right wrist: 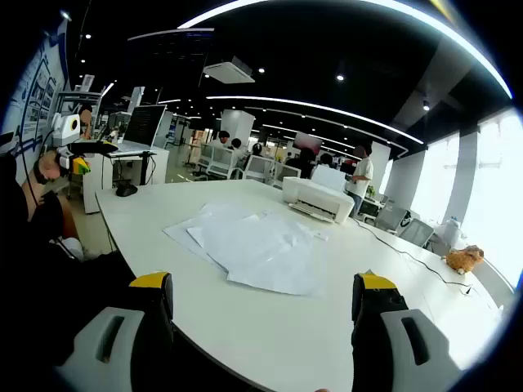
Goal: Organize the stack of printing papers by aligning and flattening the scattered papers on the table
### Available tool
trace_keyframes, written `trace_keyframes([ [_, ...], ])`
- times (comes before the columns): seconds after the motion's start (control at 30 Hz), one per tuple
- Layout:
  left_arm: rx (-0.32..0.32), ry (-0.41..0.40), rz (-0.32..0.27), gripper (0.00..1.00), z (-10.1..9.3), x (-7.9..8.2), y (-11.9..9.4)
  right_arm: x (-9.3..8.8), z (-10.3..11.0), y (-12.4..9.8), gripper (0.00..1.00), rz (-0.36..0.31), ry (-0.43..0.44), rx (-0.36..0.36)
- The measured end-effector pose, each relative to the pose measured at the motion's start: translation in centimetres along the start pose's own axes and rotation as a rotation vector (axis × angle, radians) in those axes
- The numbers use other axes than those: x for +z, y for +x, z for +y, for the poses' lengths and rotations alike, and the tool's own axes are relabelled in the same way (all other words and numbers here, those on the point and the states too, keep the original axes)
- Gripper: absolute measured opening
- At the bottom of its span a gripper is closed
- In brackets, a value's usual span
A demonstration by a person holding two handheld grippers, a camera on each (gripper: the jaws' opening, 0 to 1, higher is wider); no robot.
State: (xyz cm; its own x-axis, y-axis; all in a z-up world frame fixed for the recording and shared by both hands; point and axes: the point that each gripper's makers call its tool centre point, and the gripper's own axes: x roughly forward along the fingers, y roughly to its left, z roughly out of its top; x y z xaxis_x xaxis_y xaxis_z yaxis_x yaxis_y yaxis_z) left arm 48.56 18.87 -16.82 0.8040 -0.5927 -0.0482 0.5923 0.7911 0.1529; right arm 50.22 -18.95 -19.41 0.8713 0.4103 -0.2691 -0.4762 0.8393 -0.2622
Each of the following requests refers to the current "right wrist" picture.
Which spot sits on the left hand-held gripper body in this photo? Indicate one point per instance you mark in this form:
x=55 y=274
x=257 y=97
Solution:
x=65 y=128

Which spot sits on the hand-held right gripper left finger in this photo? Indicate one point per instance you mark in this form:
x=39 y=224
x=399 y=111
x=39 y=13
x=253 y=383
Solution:
x=118 y=347

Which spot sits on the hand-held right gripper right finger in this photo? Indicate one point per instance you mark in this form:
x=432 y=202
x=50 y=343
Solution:
x=392 y=351

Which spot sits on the small paper slip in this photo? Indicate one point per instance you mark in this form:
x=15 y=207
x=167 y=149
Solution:
x=253 y=253

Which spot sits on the person's left hand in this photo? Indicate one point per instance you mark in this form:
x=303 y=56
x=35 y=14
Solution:
x=53 y=167

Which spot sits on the metal shelf rack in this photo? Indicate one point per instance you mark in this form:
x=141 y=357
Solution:
x=77 y=96

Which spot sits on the small black device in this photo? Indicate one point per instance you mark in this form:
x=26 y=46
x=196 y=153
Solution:
x=126 y=191

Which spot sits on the white standing desk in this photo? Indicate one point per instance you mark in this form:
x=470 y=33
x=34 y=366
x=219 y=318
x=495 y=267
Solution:
x=159 y=167

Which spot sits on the operator in black shirt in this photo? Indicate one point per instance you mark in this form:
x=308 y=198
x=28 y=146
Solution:
x=41 y=286

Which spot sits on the white table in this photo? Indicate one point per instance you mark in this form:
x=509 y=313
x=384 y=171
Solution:
x=286 y=335

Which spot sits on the orange plush toy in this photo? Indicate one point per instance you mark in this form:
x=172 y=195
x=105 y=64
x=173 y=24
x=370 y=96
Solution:
x=463 y=257

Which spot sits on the grey mesh office chair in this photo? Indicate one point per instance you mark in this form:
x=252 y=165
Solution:
x=418 y=232
x=390 y=218

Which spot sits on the hanging dark display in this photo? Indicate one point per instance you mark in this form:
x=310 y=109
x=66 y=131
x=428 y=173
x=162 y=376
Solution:
x=171 y=53

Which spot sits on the white plastic bottle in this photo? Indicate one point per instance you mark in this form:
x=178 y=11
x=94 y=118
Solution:
x=451 y=230

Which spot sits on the white printer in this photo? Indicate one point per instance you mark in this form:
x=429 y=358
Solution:
x=318 y=200

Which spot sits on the ceiling air conditioner unit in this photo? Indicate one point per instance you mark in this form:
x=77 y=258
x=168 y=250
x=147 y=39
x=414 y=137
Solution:
x=229 y=71

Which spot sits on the row of white office chairs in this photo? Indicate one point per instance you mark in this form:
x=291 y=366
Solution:
x=259 y=167

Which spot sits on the group of seated people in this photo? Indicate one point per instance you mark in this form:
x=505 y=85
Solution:
x=304 y=161

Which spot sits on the thin ceiling light strip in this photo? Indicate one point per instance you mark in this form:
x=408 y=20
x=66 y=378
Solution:
x=318 y=107

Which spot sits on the wide ceiling light strip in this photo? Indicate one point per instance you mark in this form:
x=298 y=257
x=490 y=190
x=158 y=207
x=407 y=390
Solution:
x=367 y=12

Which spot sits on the wall poster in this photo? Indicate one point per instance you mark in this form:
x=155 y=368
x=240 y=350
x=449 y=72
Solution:
x=37 y=94

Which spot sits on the dark monitor white frame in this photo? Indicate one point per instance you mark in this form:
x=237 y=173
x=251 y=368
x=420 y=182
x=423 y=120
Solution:
x=145 y=124

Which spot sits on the pink wall screen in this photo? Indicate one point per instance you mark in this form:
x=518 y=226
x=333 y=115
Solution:
x=308 y=141

